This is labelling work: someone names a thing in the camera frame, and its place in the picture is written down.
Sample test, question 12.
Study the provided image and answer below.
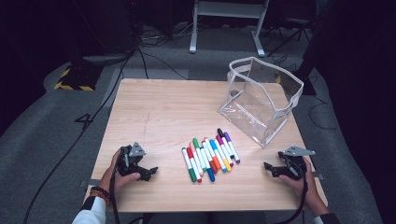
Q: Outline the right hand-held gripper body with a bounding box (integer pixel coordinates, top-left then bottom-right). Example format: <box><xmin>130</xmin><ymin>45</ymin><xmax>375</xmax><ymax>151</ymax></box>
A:
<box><xmin>271</xmin><ymin>145</ymin><xmax>317</xmax><ymax>181</ymax></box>

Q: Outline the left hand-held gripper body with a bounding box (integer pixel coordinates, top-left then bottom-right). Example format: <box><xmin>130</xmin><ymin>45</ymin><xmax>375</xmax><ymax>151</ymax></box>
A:
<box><xmin>116</xmin><ymin>142</ymin><xmax>150</xmax><ymax>178</ymax></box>

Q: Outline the dark green marker pen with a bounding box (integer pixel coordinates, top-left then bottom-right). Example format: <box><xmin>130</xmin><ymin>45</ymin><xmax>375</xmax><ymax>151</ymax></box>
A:
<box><xmin>181</xmin><ymin>147</ymin><xmax>198</xmax><ymax>183</ymax></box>

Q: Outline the red marker pen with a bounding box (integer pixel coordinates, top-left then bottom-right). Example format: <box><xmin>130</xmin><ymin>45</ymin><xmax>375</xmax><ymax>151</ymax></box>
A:
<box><xmin>186</xmin><ymin>147</ymin><xmax>203</xmax><ymax>184</ymax></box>

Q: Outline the yellow marker pen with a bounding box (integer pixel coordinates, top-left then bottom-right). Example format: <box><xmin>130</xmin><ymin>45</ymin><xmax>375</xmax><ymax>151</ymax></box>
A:
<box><xmin>214</xmin><ymin>138</ymin><xmax>233</xmax><ymax>173</ymax></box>

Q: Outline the pink marker pen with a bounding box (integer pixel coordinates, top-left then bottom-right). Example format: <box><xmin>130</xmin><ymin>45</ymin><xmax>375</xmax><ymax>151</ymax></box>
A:
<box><xmin>190</xmin><ymin>141</ymin><xmax>205</xmax><ymax>177</ymax></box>

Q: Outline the light green marker pen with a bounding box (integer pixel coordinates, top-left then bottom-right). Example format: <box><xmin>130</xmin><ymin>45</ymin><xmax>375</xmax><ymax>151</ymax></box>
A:
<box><xmin>191</xmin><ymin>137</ymin><xmax>208</xmax><ymax>173</ymax></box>

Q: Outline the purple marker pen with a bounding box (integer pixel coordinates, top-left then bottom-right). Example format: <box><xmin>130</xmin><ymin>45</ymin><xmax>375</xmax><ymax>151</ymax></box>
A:
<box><xmin>223</xmin><ymin>132</ymin><xmax>241</xmax><ymax>164</ymax></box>

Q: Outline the orange marker pen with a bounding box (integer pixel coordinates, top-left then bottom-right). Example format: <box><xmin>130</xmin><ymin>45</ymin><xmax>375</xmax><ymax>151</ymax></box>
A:
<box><xmin>203</xmin><ymin>136</ymin><xmax>222</xmax><ymax>171</ymax></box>

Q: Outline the magenta marker pen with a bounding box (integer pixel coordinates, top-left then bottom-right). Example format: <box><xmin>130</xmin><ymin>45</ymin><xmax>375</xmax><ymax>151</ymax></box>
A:
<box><xmin>216</xmin><ymin>134</ymin><xmax>234</xmax><ymax>167</ymax></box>

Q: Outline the red-brown marker pen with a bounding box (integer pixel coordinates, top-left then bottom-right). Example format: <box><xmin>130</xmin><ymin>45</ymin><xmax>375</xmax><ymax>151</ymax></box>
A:
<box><xmin>201</xmin><ymin>140</ymin><xmax>219</xmax><ymax>175</ymax></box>

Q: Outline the clear plastic zipper bag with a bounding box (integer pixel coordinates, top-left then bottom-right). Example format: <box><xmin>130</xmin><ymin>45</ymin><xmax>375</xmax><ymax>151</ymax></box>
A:
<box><xmin>217</xmin><ymin>56</ymin><xmax>304</xmax><ymax>149</ymax></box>

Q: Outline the dark blue marker pen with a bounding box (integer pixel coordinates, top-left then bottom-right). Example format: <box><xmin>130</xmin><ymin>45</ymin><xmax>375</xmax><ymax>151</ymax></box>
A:
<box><xmin>199</xmin><ymin>147</ymin><xmax>217</xmax><ymax>183</ymax></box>

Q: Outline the black marker pen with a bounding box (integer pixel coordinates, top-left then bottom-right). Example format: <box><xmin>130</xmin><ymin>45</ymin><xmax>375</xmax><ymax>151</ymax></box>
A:
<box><xmin>217</xmin><ymin>127</ymin><xmax>235</xmax><ymax>160</ymax></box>

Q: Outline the light blue marker pen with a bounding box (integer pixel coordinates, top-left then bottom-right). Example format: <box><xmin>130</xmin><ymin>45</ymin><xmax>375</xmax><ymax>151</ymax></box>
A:
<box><xmin>208</xmin><ymin>138</ymin><xmax>228</xmax><ymax>173</ymax></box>

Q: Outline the person's left hand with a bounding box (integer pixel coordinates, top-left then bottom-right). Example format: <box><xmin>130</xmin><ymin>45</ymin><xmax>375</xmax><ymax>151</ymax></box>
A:
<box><xmin>99</xmin><ymin>148</ymin><xmax>142</xmax><ymax>195</ymax></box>

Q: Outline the person's right hand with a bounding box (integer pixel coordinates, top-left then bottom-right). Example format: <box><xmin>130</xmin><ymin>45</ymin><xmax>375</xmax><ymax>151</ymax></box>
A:
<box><xmin>278</xmin><ymin>156</ymin><xmax>325</xmax><ymax>208</ymax></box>

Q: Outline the black yellow striped stand base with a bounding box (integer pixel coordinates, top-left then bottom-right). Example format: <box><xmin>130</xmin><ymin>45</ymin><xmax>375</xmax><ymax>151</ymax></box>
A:
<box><xmin>53</xmin><ymin>63</ymin><xmax>105</xmax><ymax>92</ymax></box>

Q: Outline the black tripod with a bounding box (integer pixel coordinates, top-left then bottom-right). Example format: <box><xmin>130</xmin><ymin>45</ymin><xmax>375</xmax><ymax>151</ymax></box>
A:
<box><xmin>266</xmin><ymin>18</ymin><xmax>313</xmax><ymax>58</ymax></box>

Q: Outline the right hand-held gripper cable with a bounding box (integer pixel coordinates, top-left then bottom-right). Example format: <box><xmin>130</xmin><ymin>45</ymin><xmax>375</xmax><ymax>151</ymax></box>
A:
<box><xmin>274</xmin><ymin>164</ymin><xmax>310</xmax><ymax>224</ymax></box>

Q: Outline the hand-held gripper cable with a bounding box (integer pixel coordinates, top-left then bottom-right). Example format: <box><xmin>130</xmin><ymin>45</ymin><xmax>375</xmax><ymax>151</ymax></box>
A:
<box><xmin>108</xmin><ymin>166</ymin><xmax>123</xmax><ymax>224</ymax></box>
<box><xmin>274</xmin><ymin>164</ymin><xmax>310</xmax><ymax>224</ymax></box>

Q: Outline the left hand-held gripper cable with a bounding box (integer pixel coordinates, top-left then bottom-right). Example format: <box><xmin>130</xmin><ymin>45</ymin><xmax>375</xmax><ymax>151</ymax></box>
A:
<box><xmin>108</xmin><ymin>166</ymin><xmax>123</xmax><ymax>224</ymax></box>

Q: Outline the black beaded bracelet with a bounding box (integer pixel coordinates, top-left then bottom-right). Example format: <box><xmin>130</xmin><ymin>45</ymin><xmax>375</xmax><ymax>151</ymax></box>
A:
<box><xmin>91</xmin><ymin>186</ymin><xmax>112</xmax><ymax>200</ymax></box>

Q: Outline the looped black floor cable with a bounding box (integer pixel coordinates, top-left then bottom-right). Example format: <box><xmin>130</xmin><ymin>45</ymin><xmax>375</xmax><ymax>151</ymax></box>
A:
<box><xmin>307</xmin><ymin>95</ymin><xmax>338</xmax><ymax>131</ymax></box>

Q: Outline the orange bracelet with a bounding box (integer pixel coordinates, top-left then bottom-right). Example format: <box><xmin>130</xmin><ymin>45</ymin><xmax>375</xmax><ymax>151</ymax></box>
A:
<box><xmin>89</xmin><ymin>190</ymin><xmax>110</xmax><ymax>205</ymax></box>

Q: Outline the long black floor cable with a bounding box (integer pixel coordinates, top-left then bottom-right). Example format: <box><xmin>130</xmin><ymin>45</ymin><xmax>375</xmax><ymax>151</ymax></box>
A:
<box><xmin>22</xmin><ymin>49</ymin><xmax>138</xmax><ymax>224</ymax></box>

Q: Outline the thin black floor cable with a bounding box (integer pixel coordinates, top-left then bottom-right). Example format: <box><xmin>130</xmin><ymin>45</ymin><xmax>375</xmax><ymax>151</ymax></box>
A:
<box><xmin>137</xmin><ymin>49</ymin><xmax>189</xmax><ymax>80</ymax></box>

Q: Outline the tangle of floor cables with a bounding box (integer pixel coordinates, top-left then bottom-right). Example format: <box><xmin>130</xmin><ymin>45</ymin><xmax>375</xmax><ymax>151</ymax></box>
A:
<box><xmin>139</xmin><ymin>26</ymin><xmax>194</xmax><ymax>49</ymax></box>

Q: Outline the white desk frame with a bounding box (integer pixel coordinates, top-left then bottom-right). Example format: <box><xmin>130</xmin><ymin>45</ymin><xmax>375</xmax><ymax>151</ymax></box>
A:
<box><xmin>189</xmin><ymin>0</ymin><xmax>271</xmax><ymax>58</ymax></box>

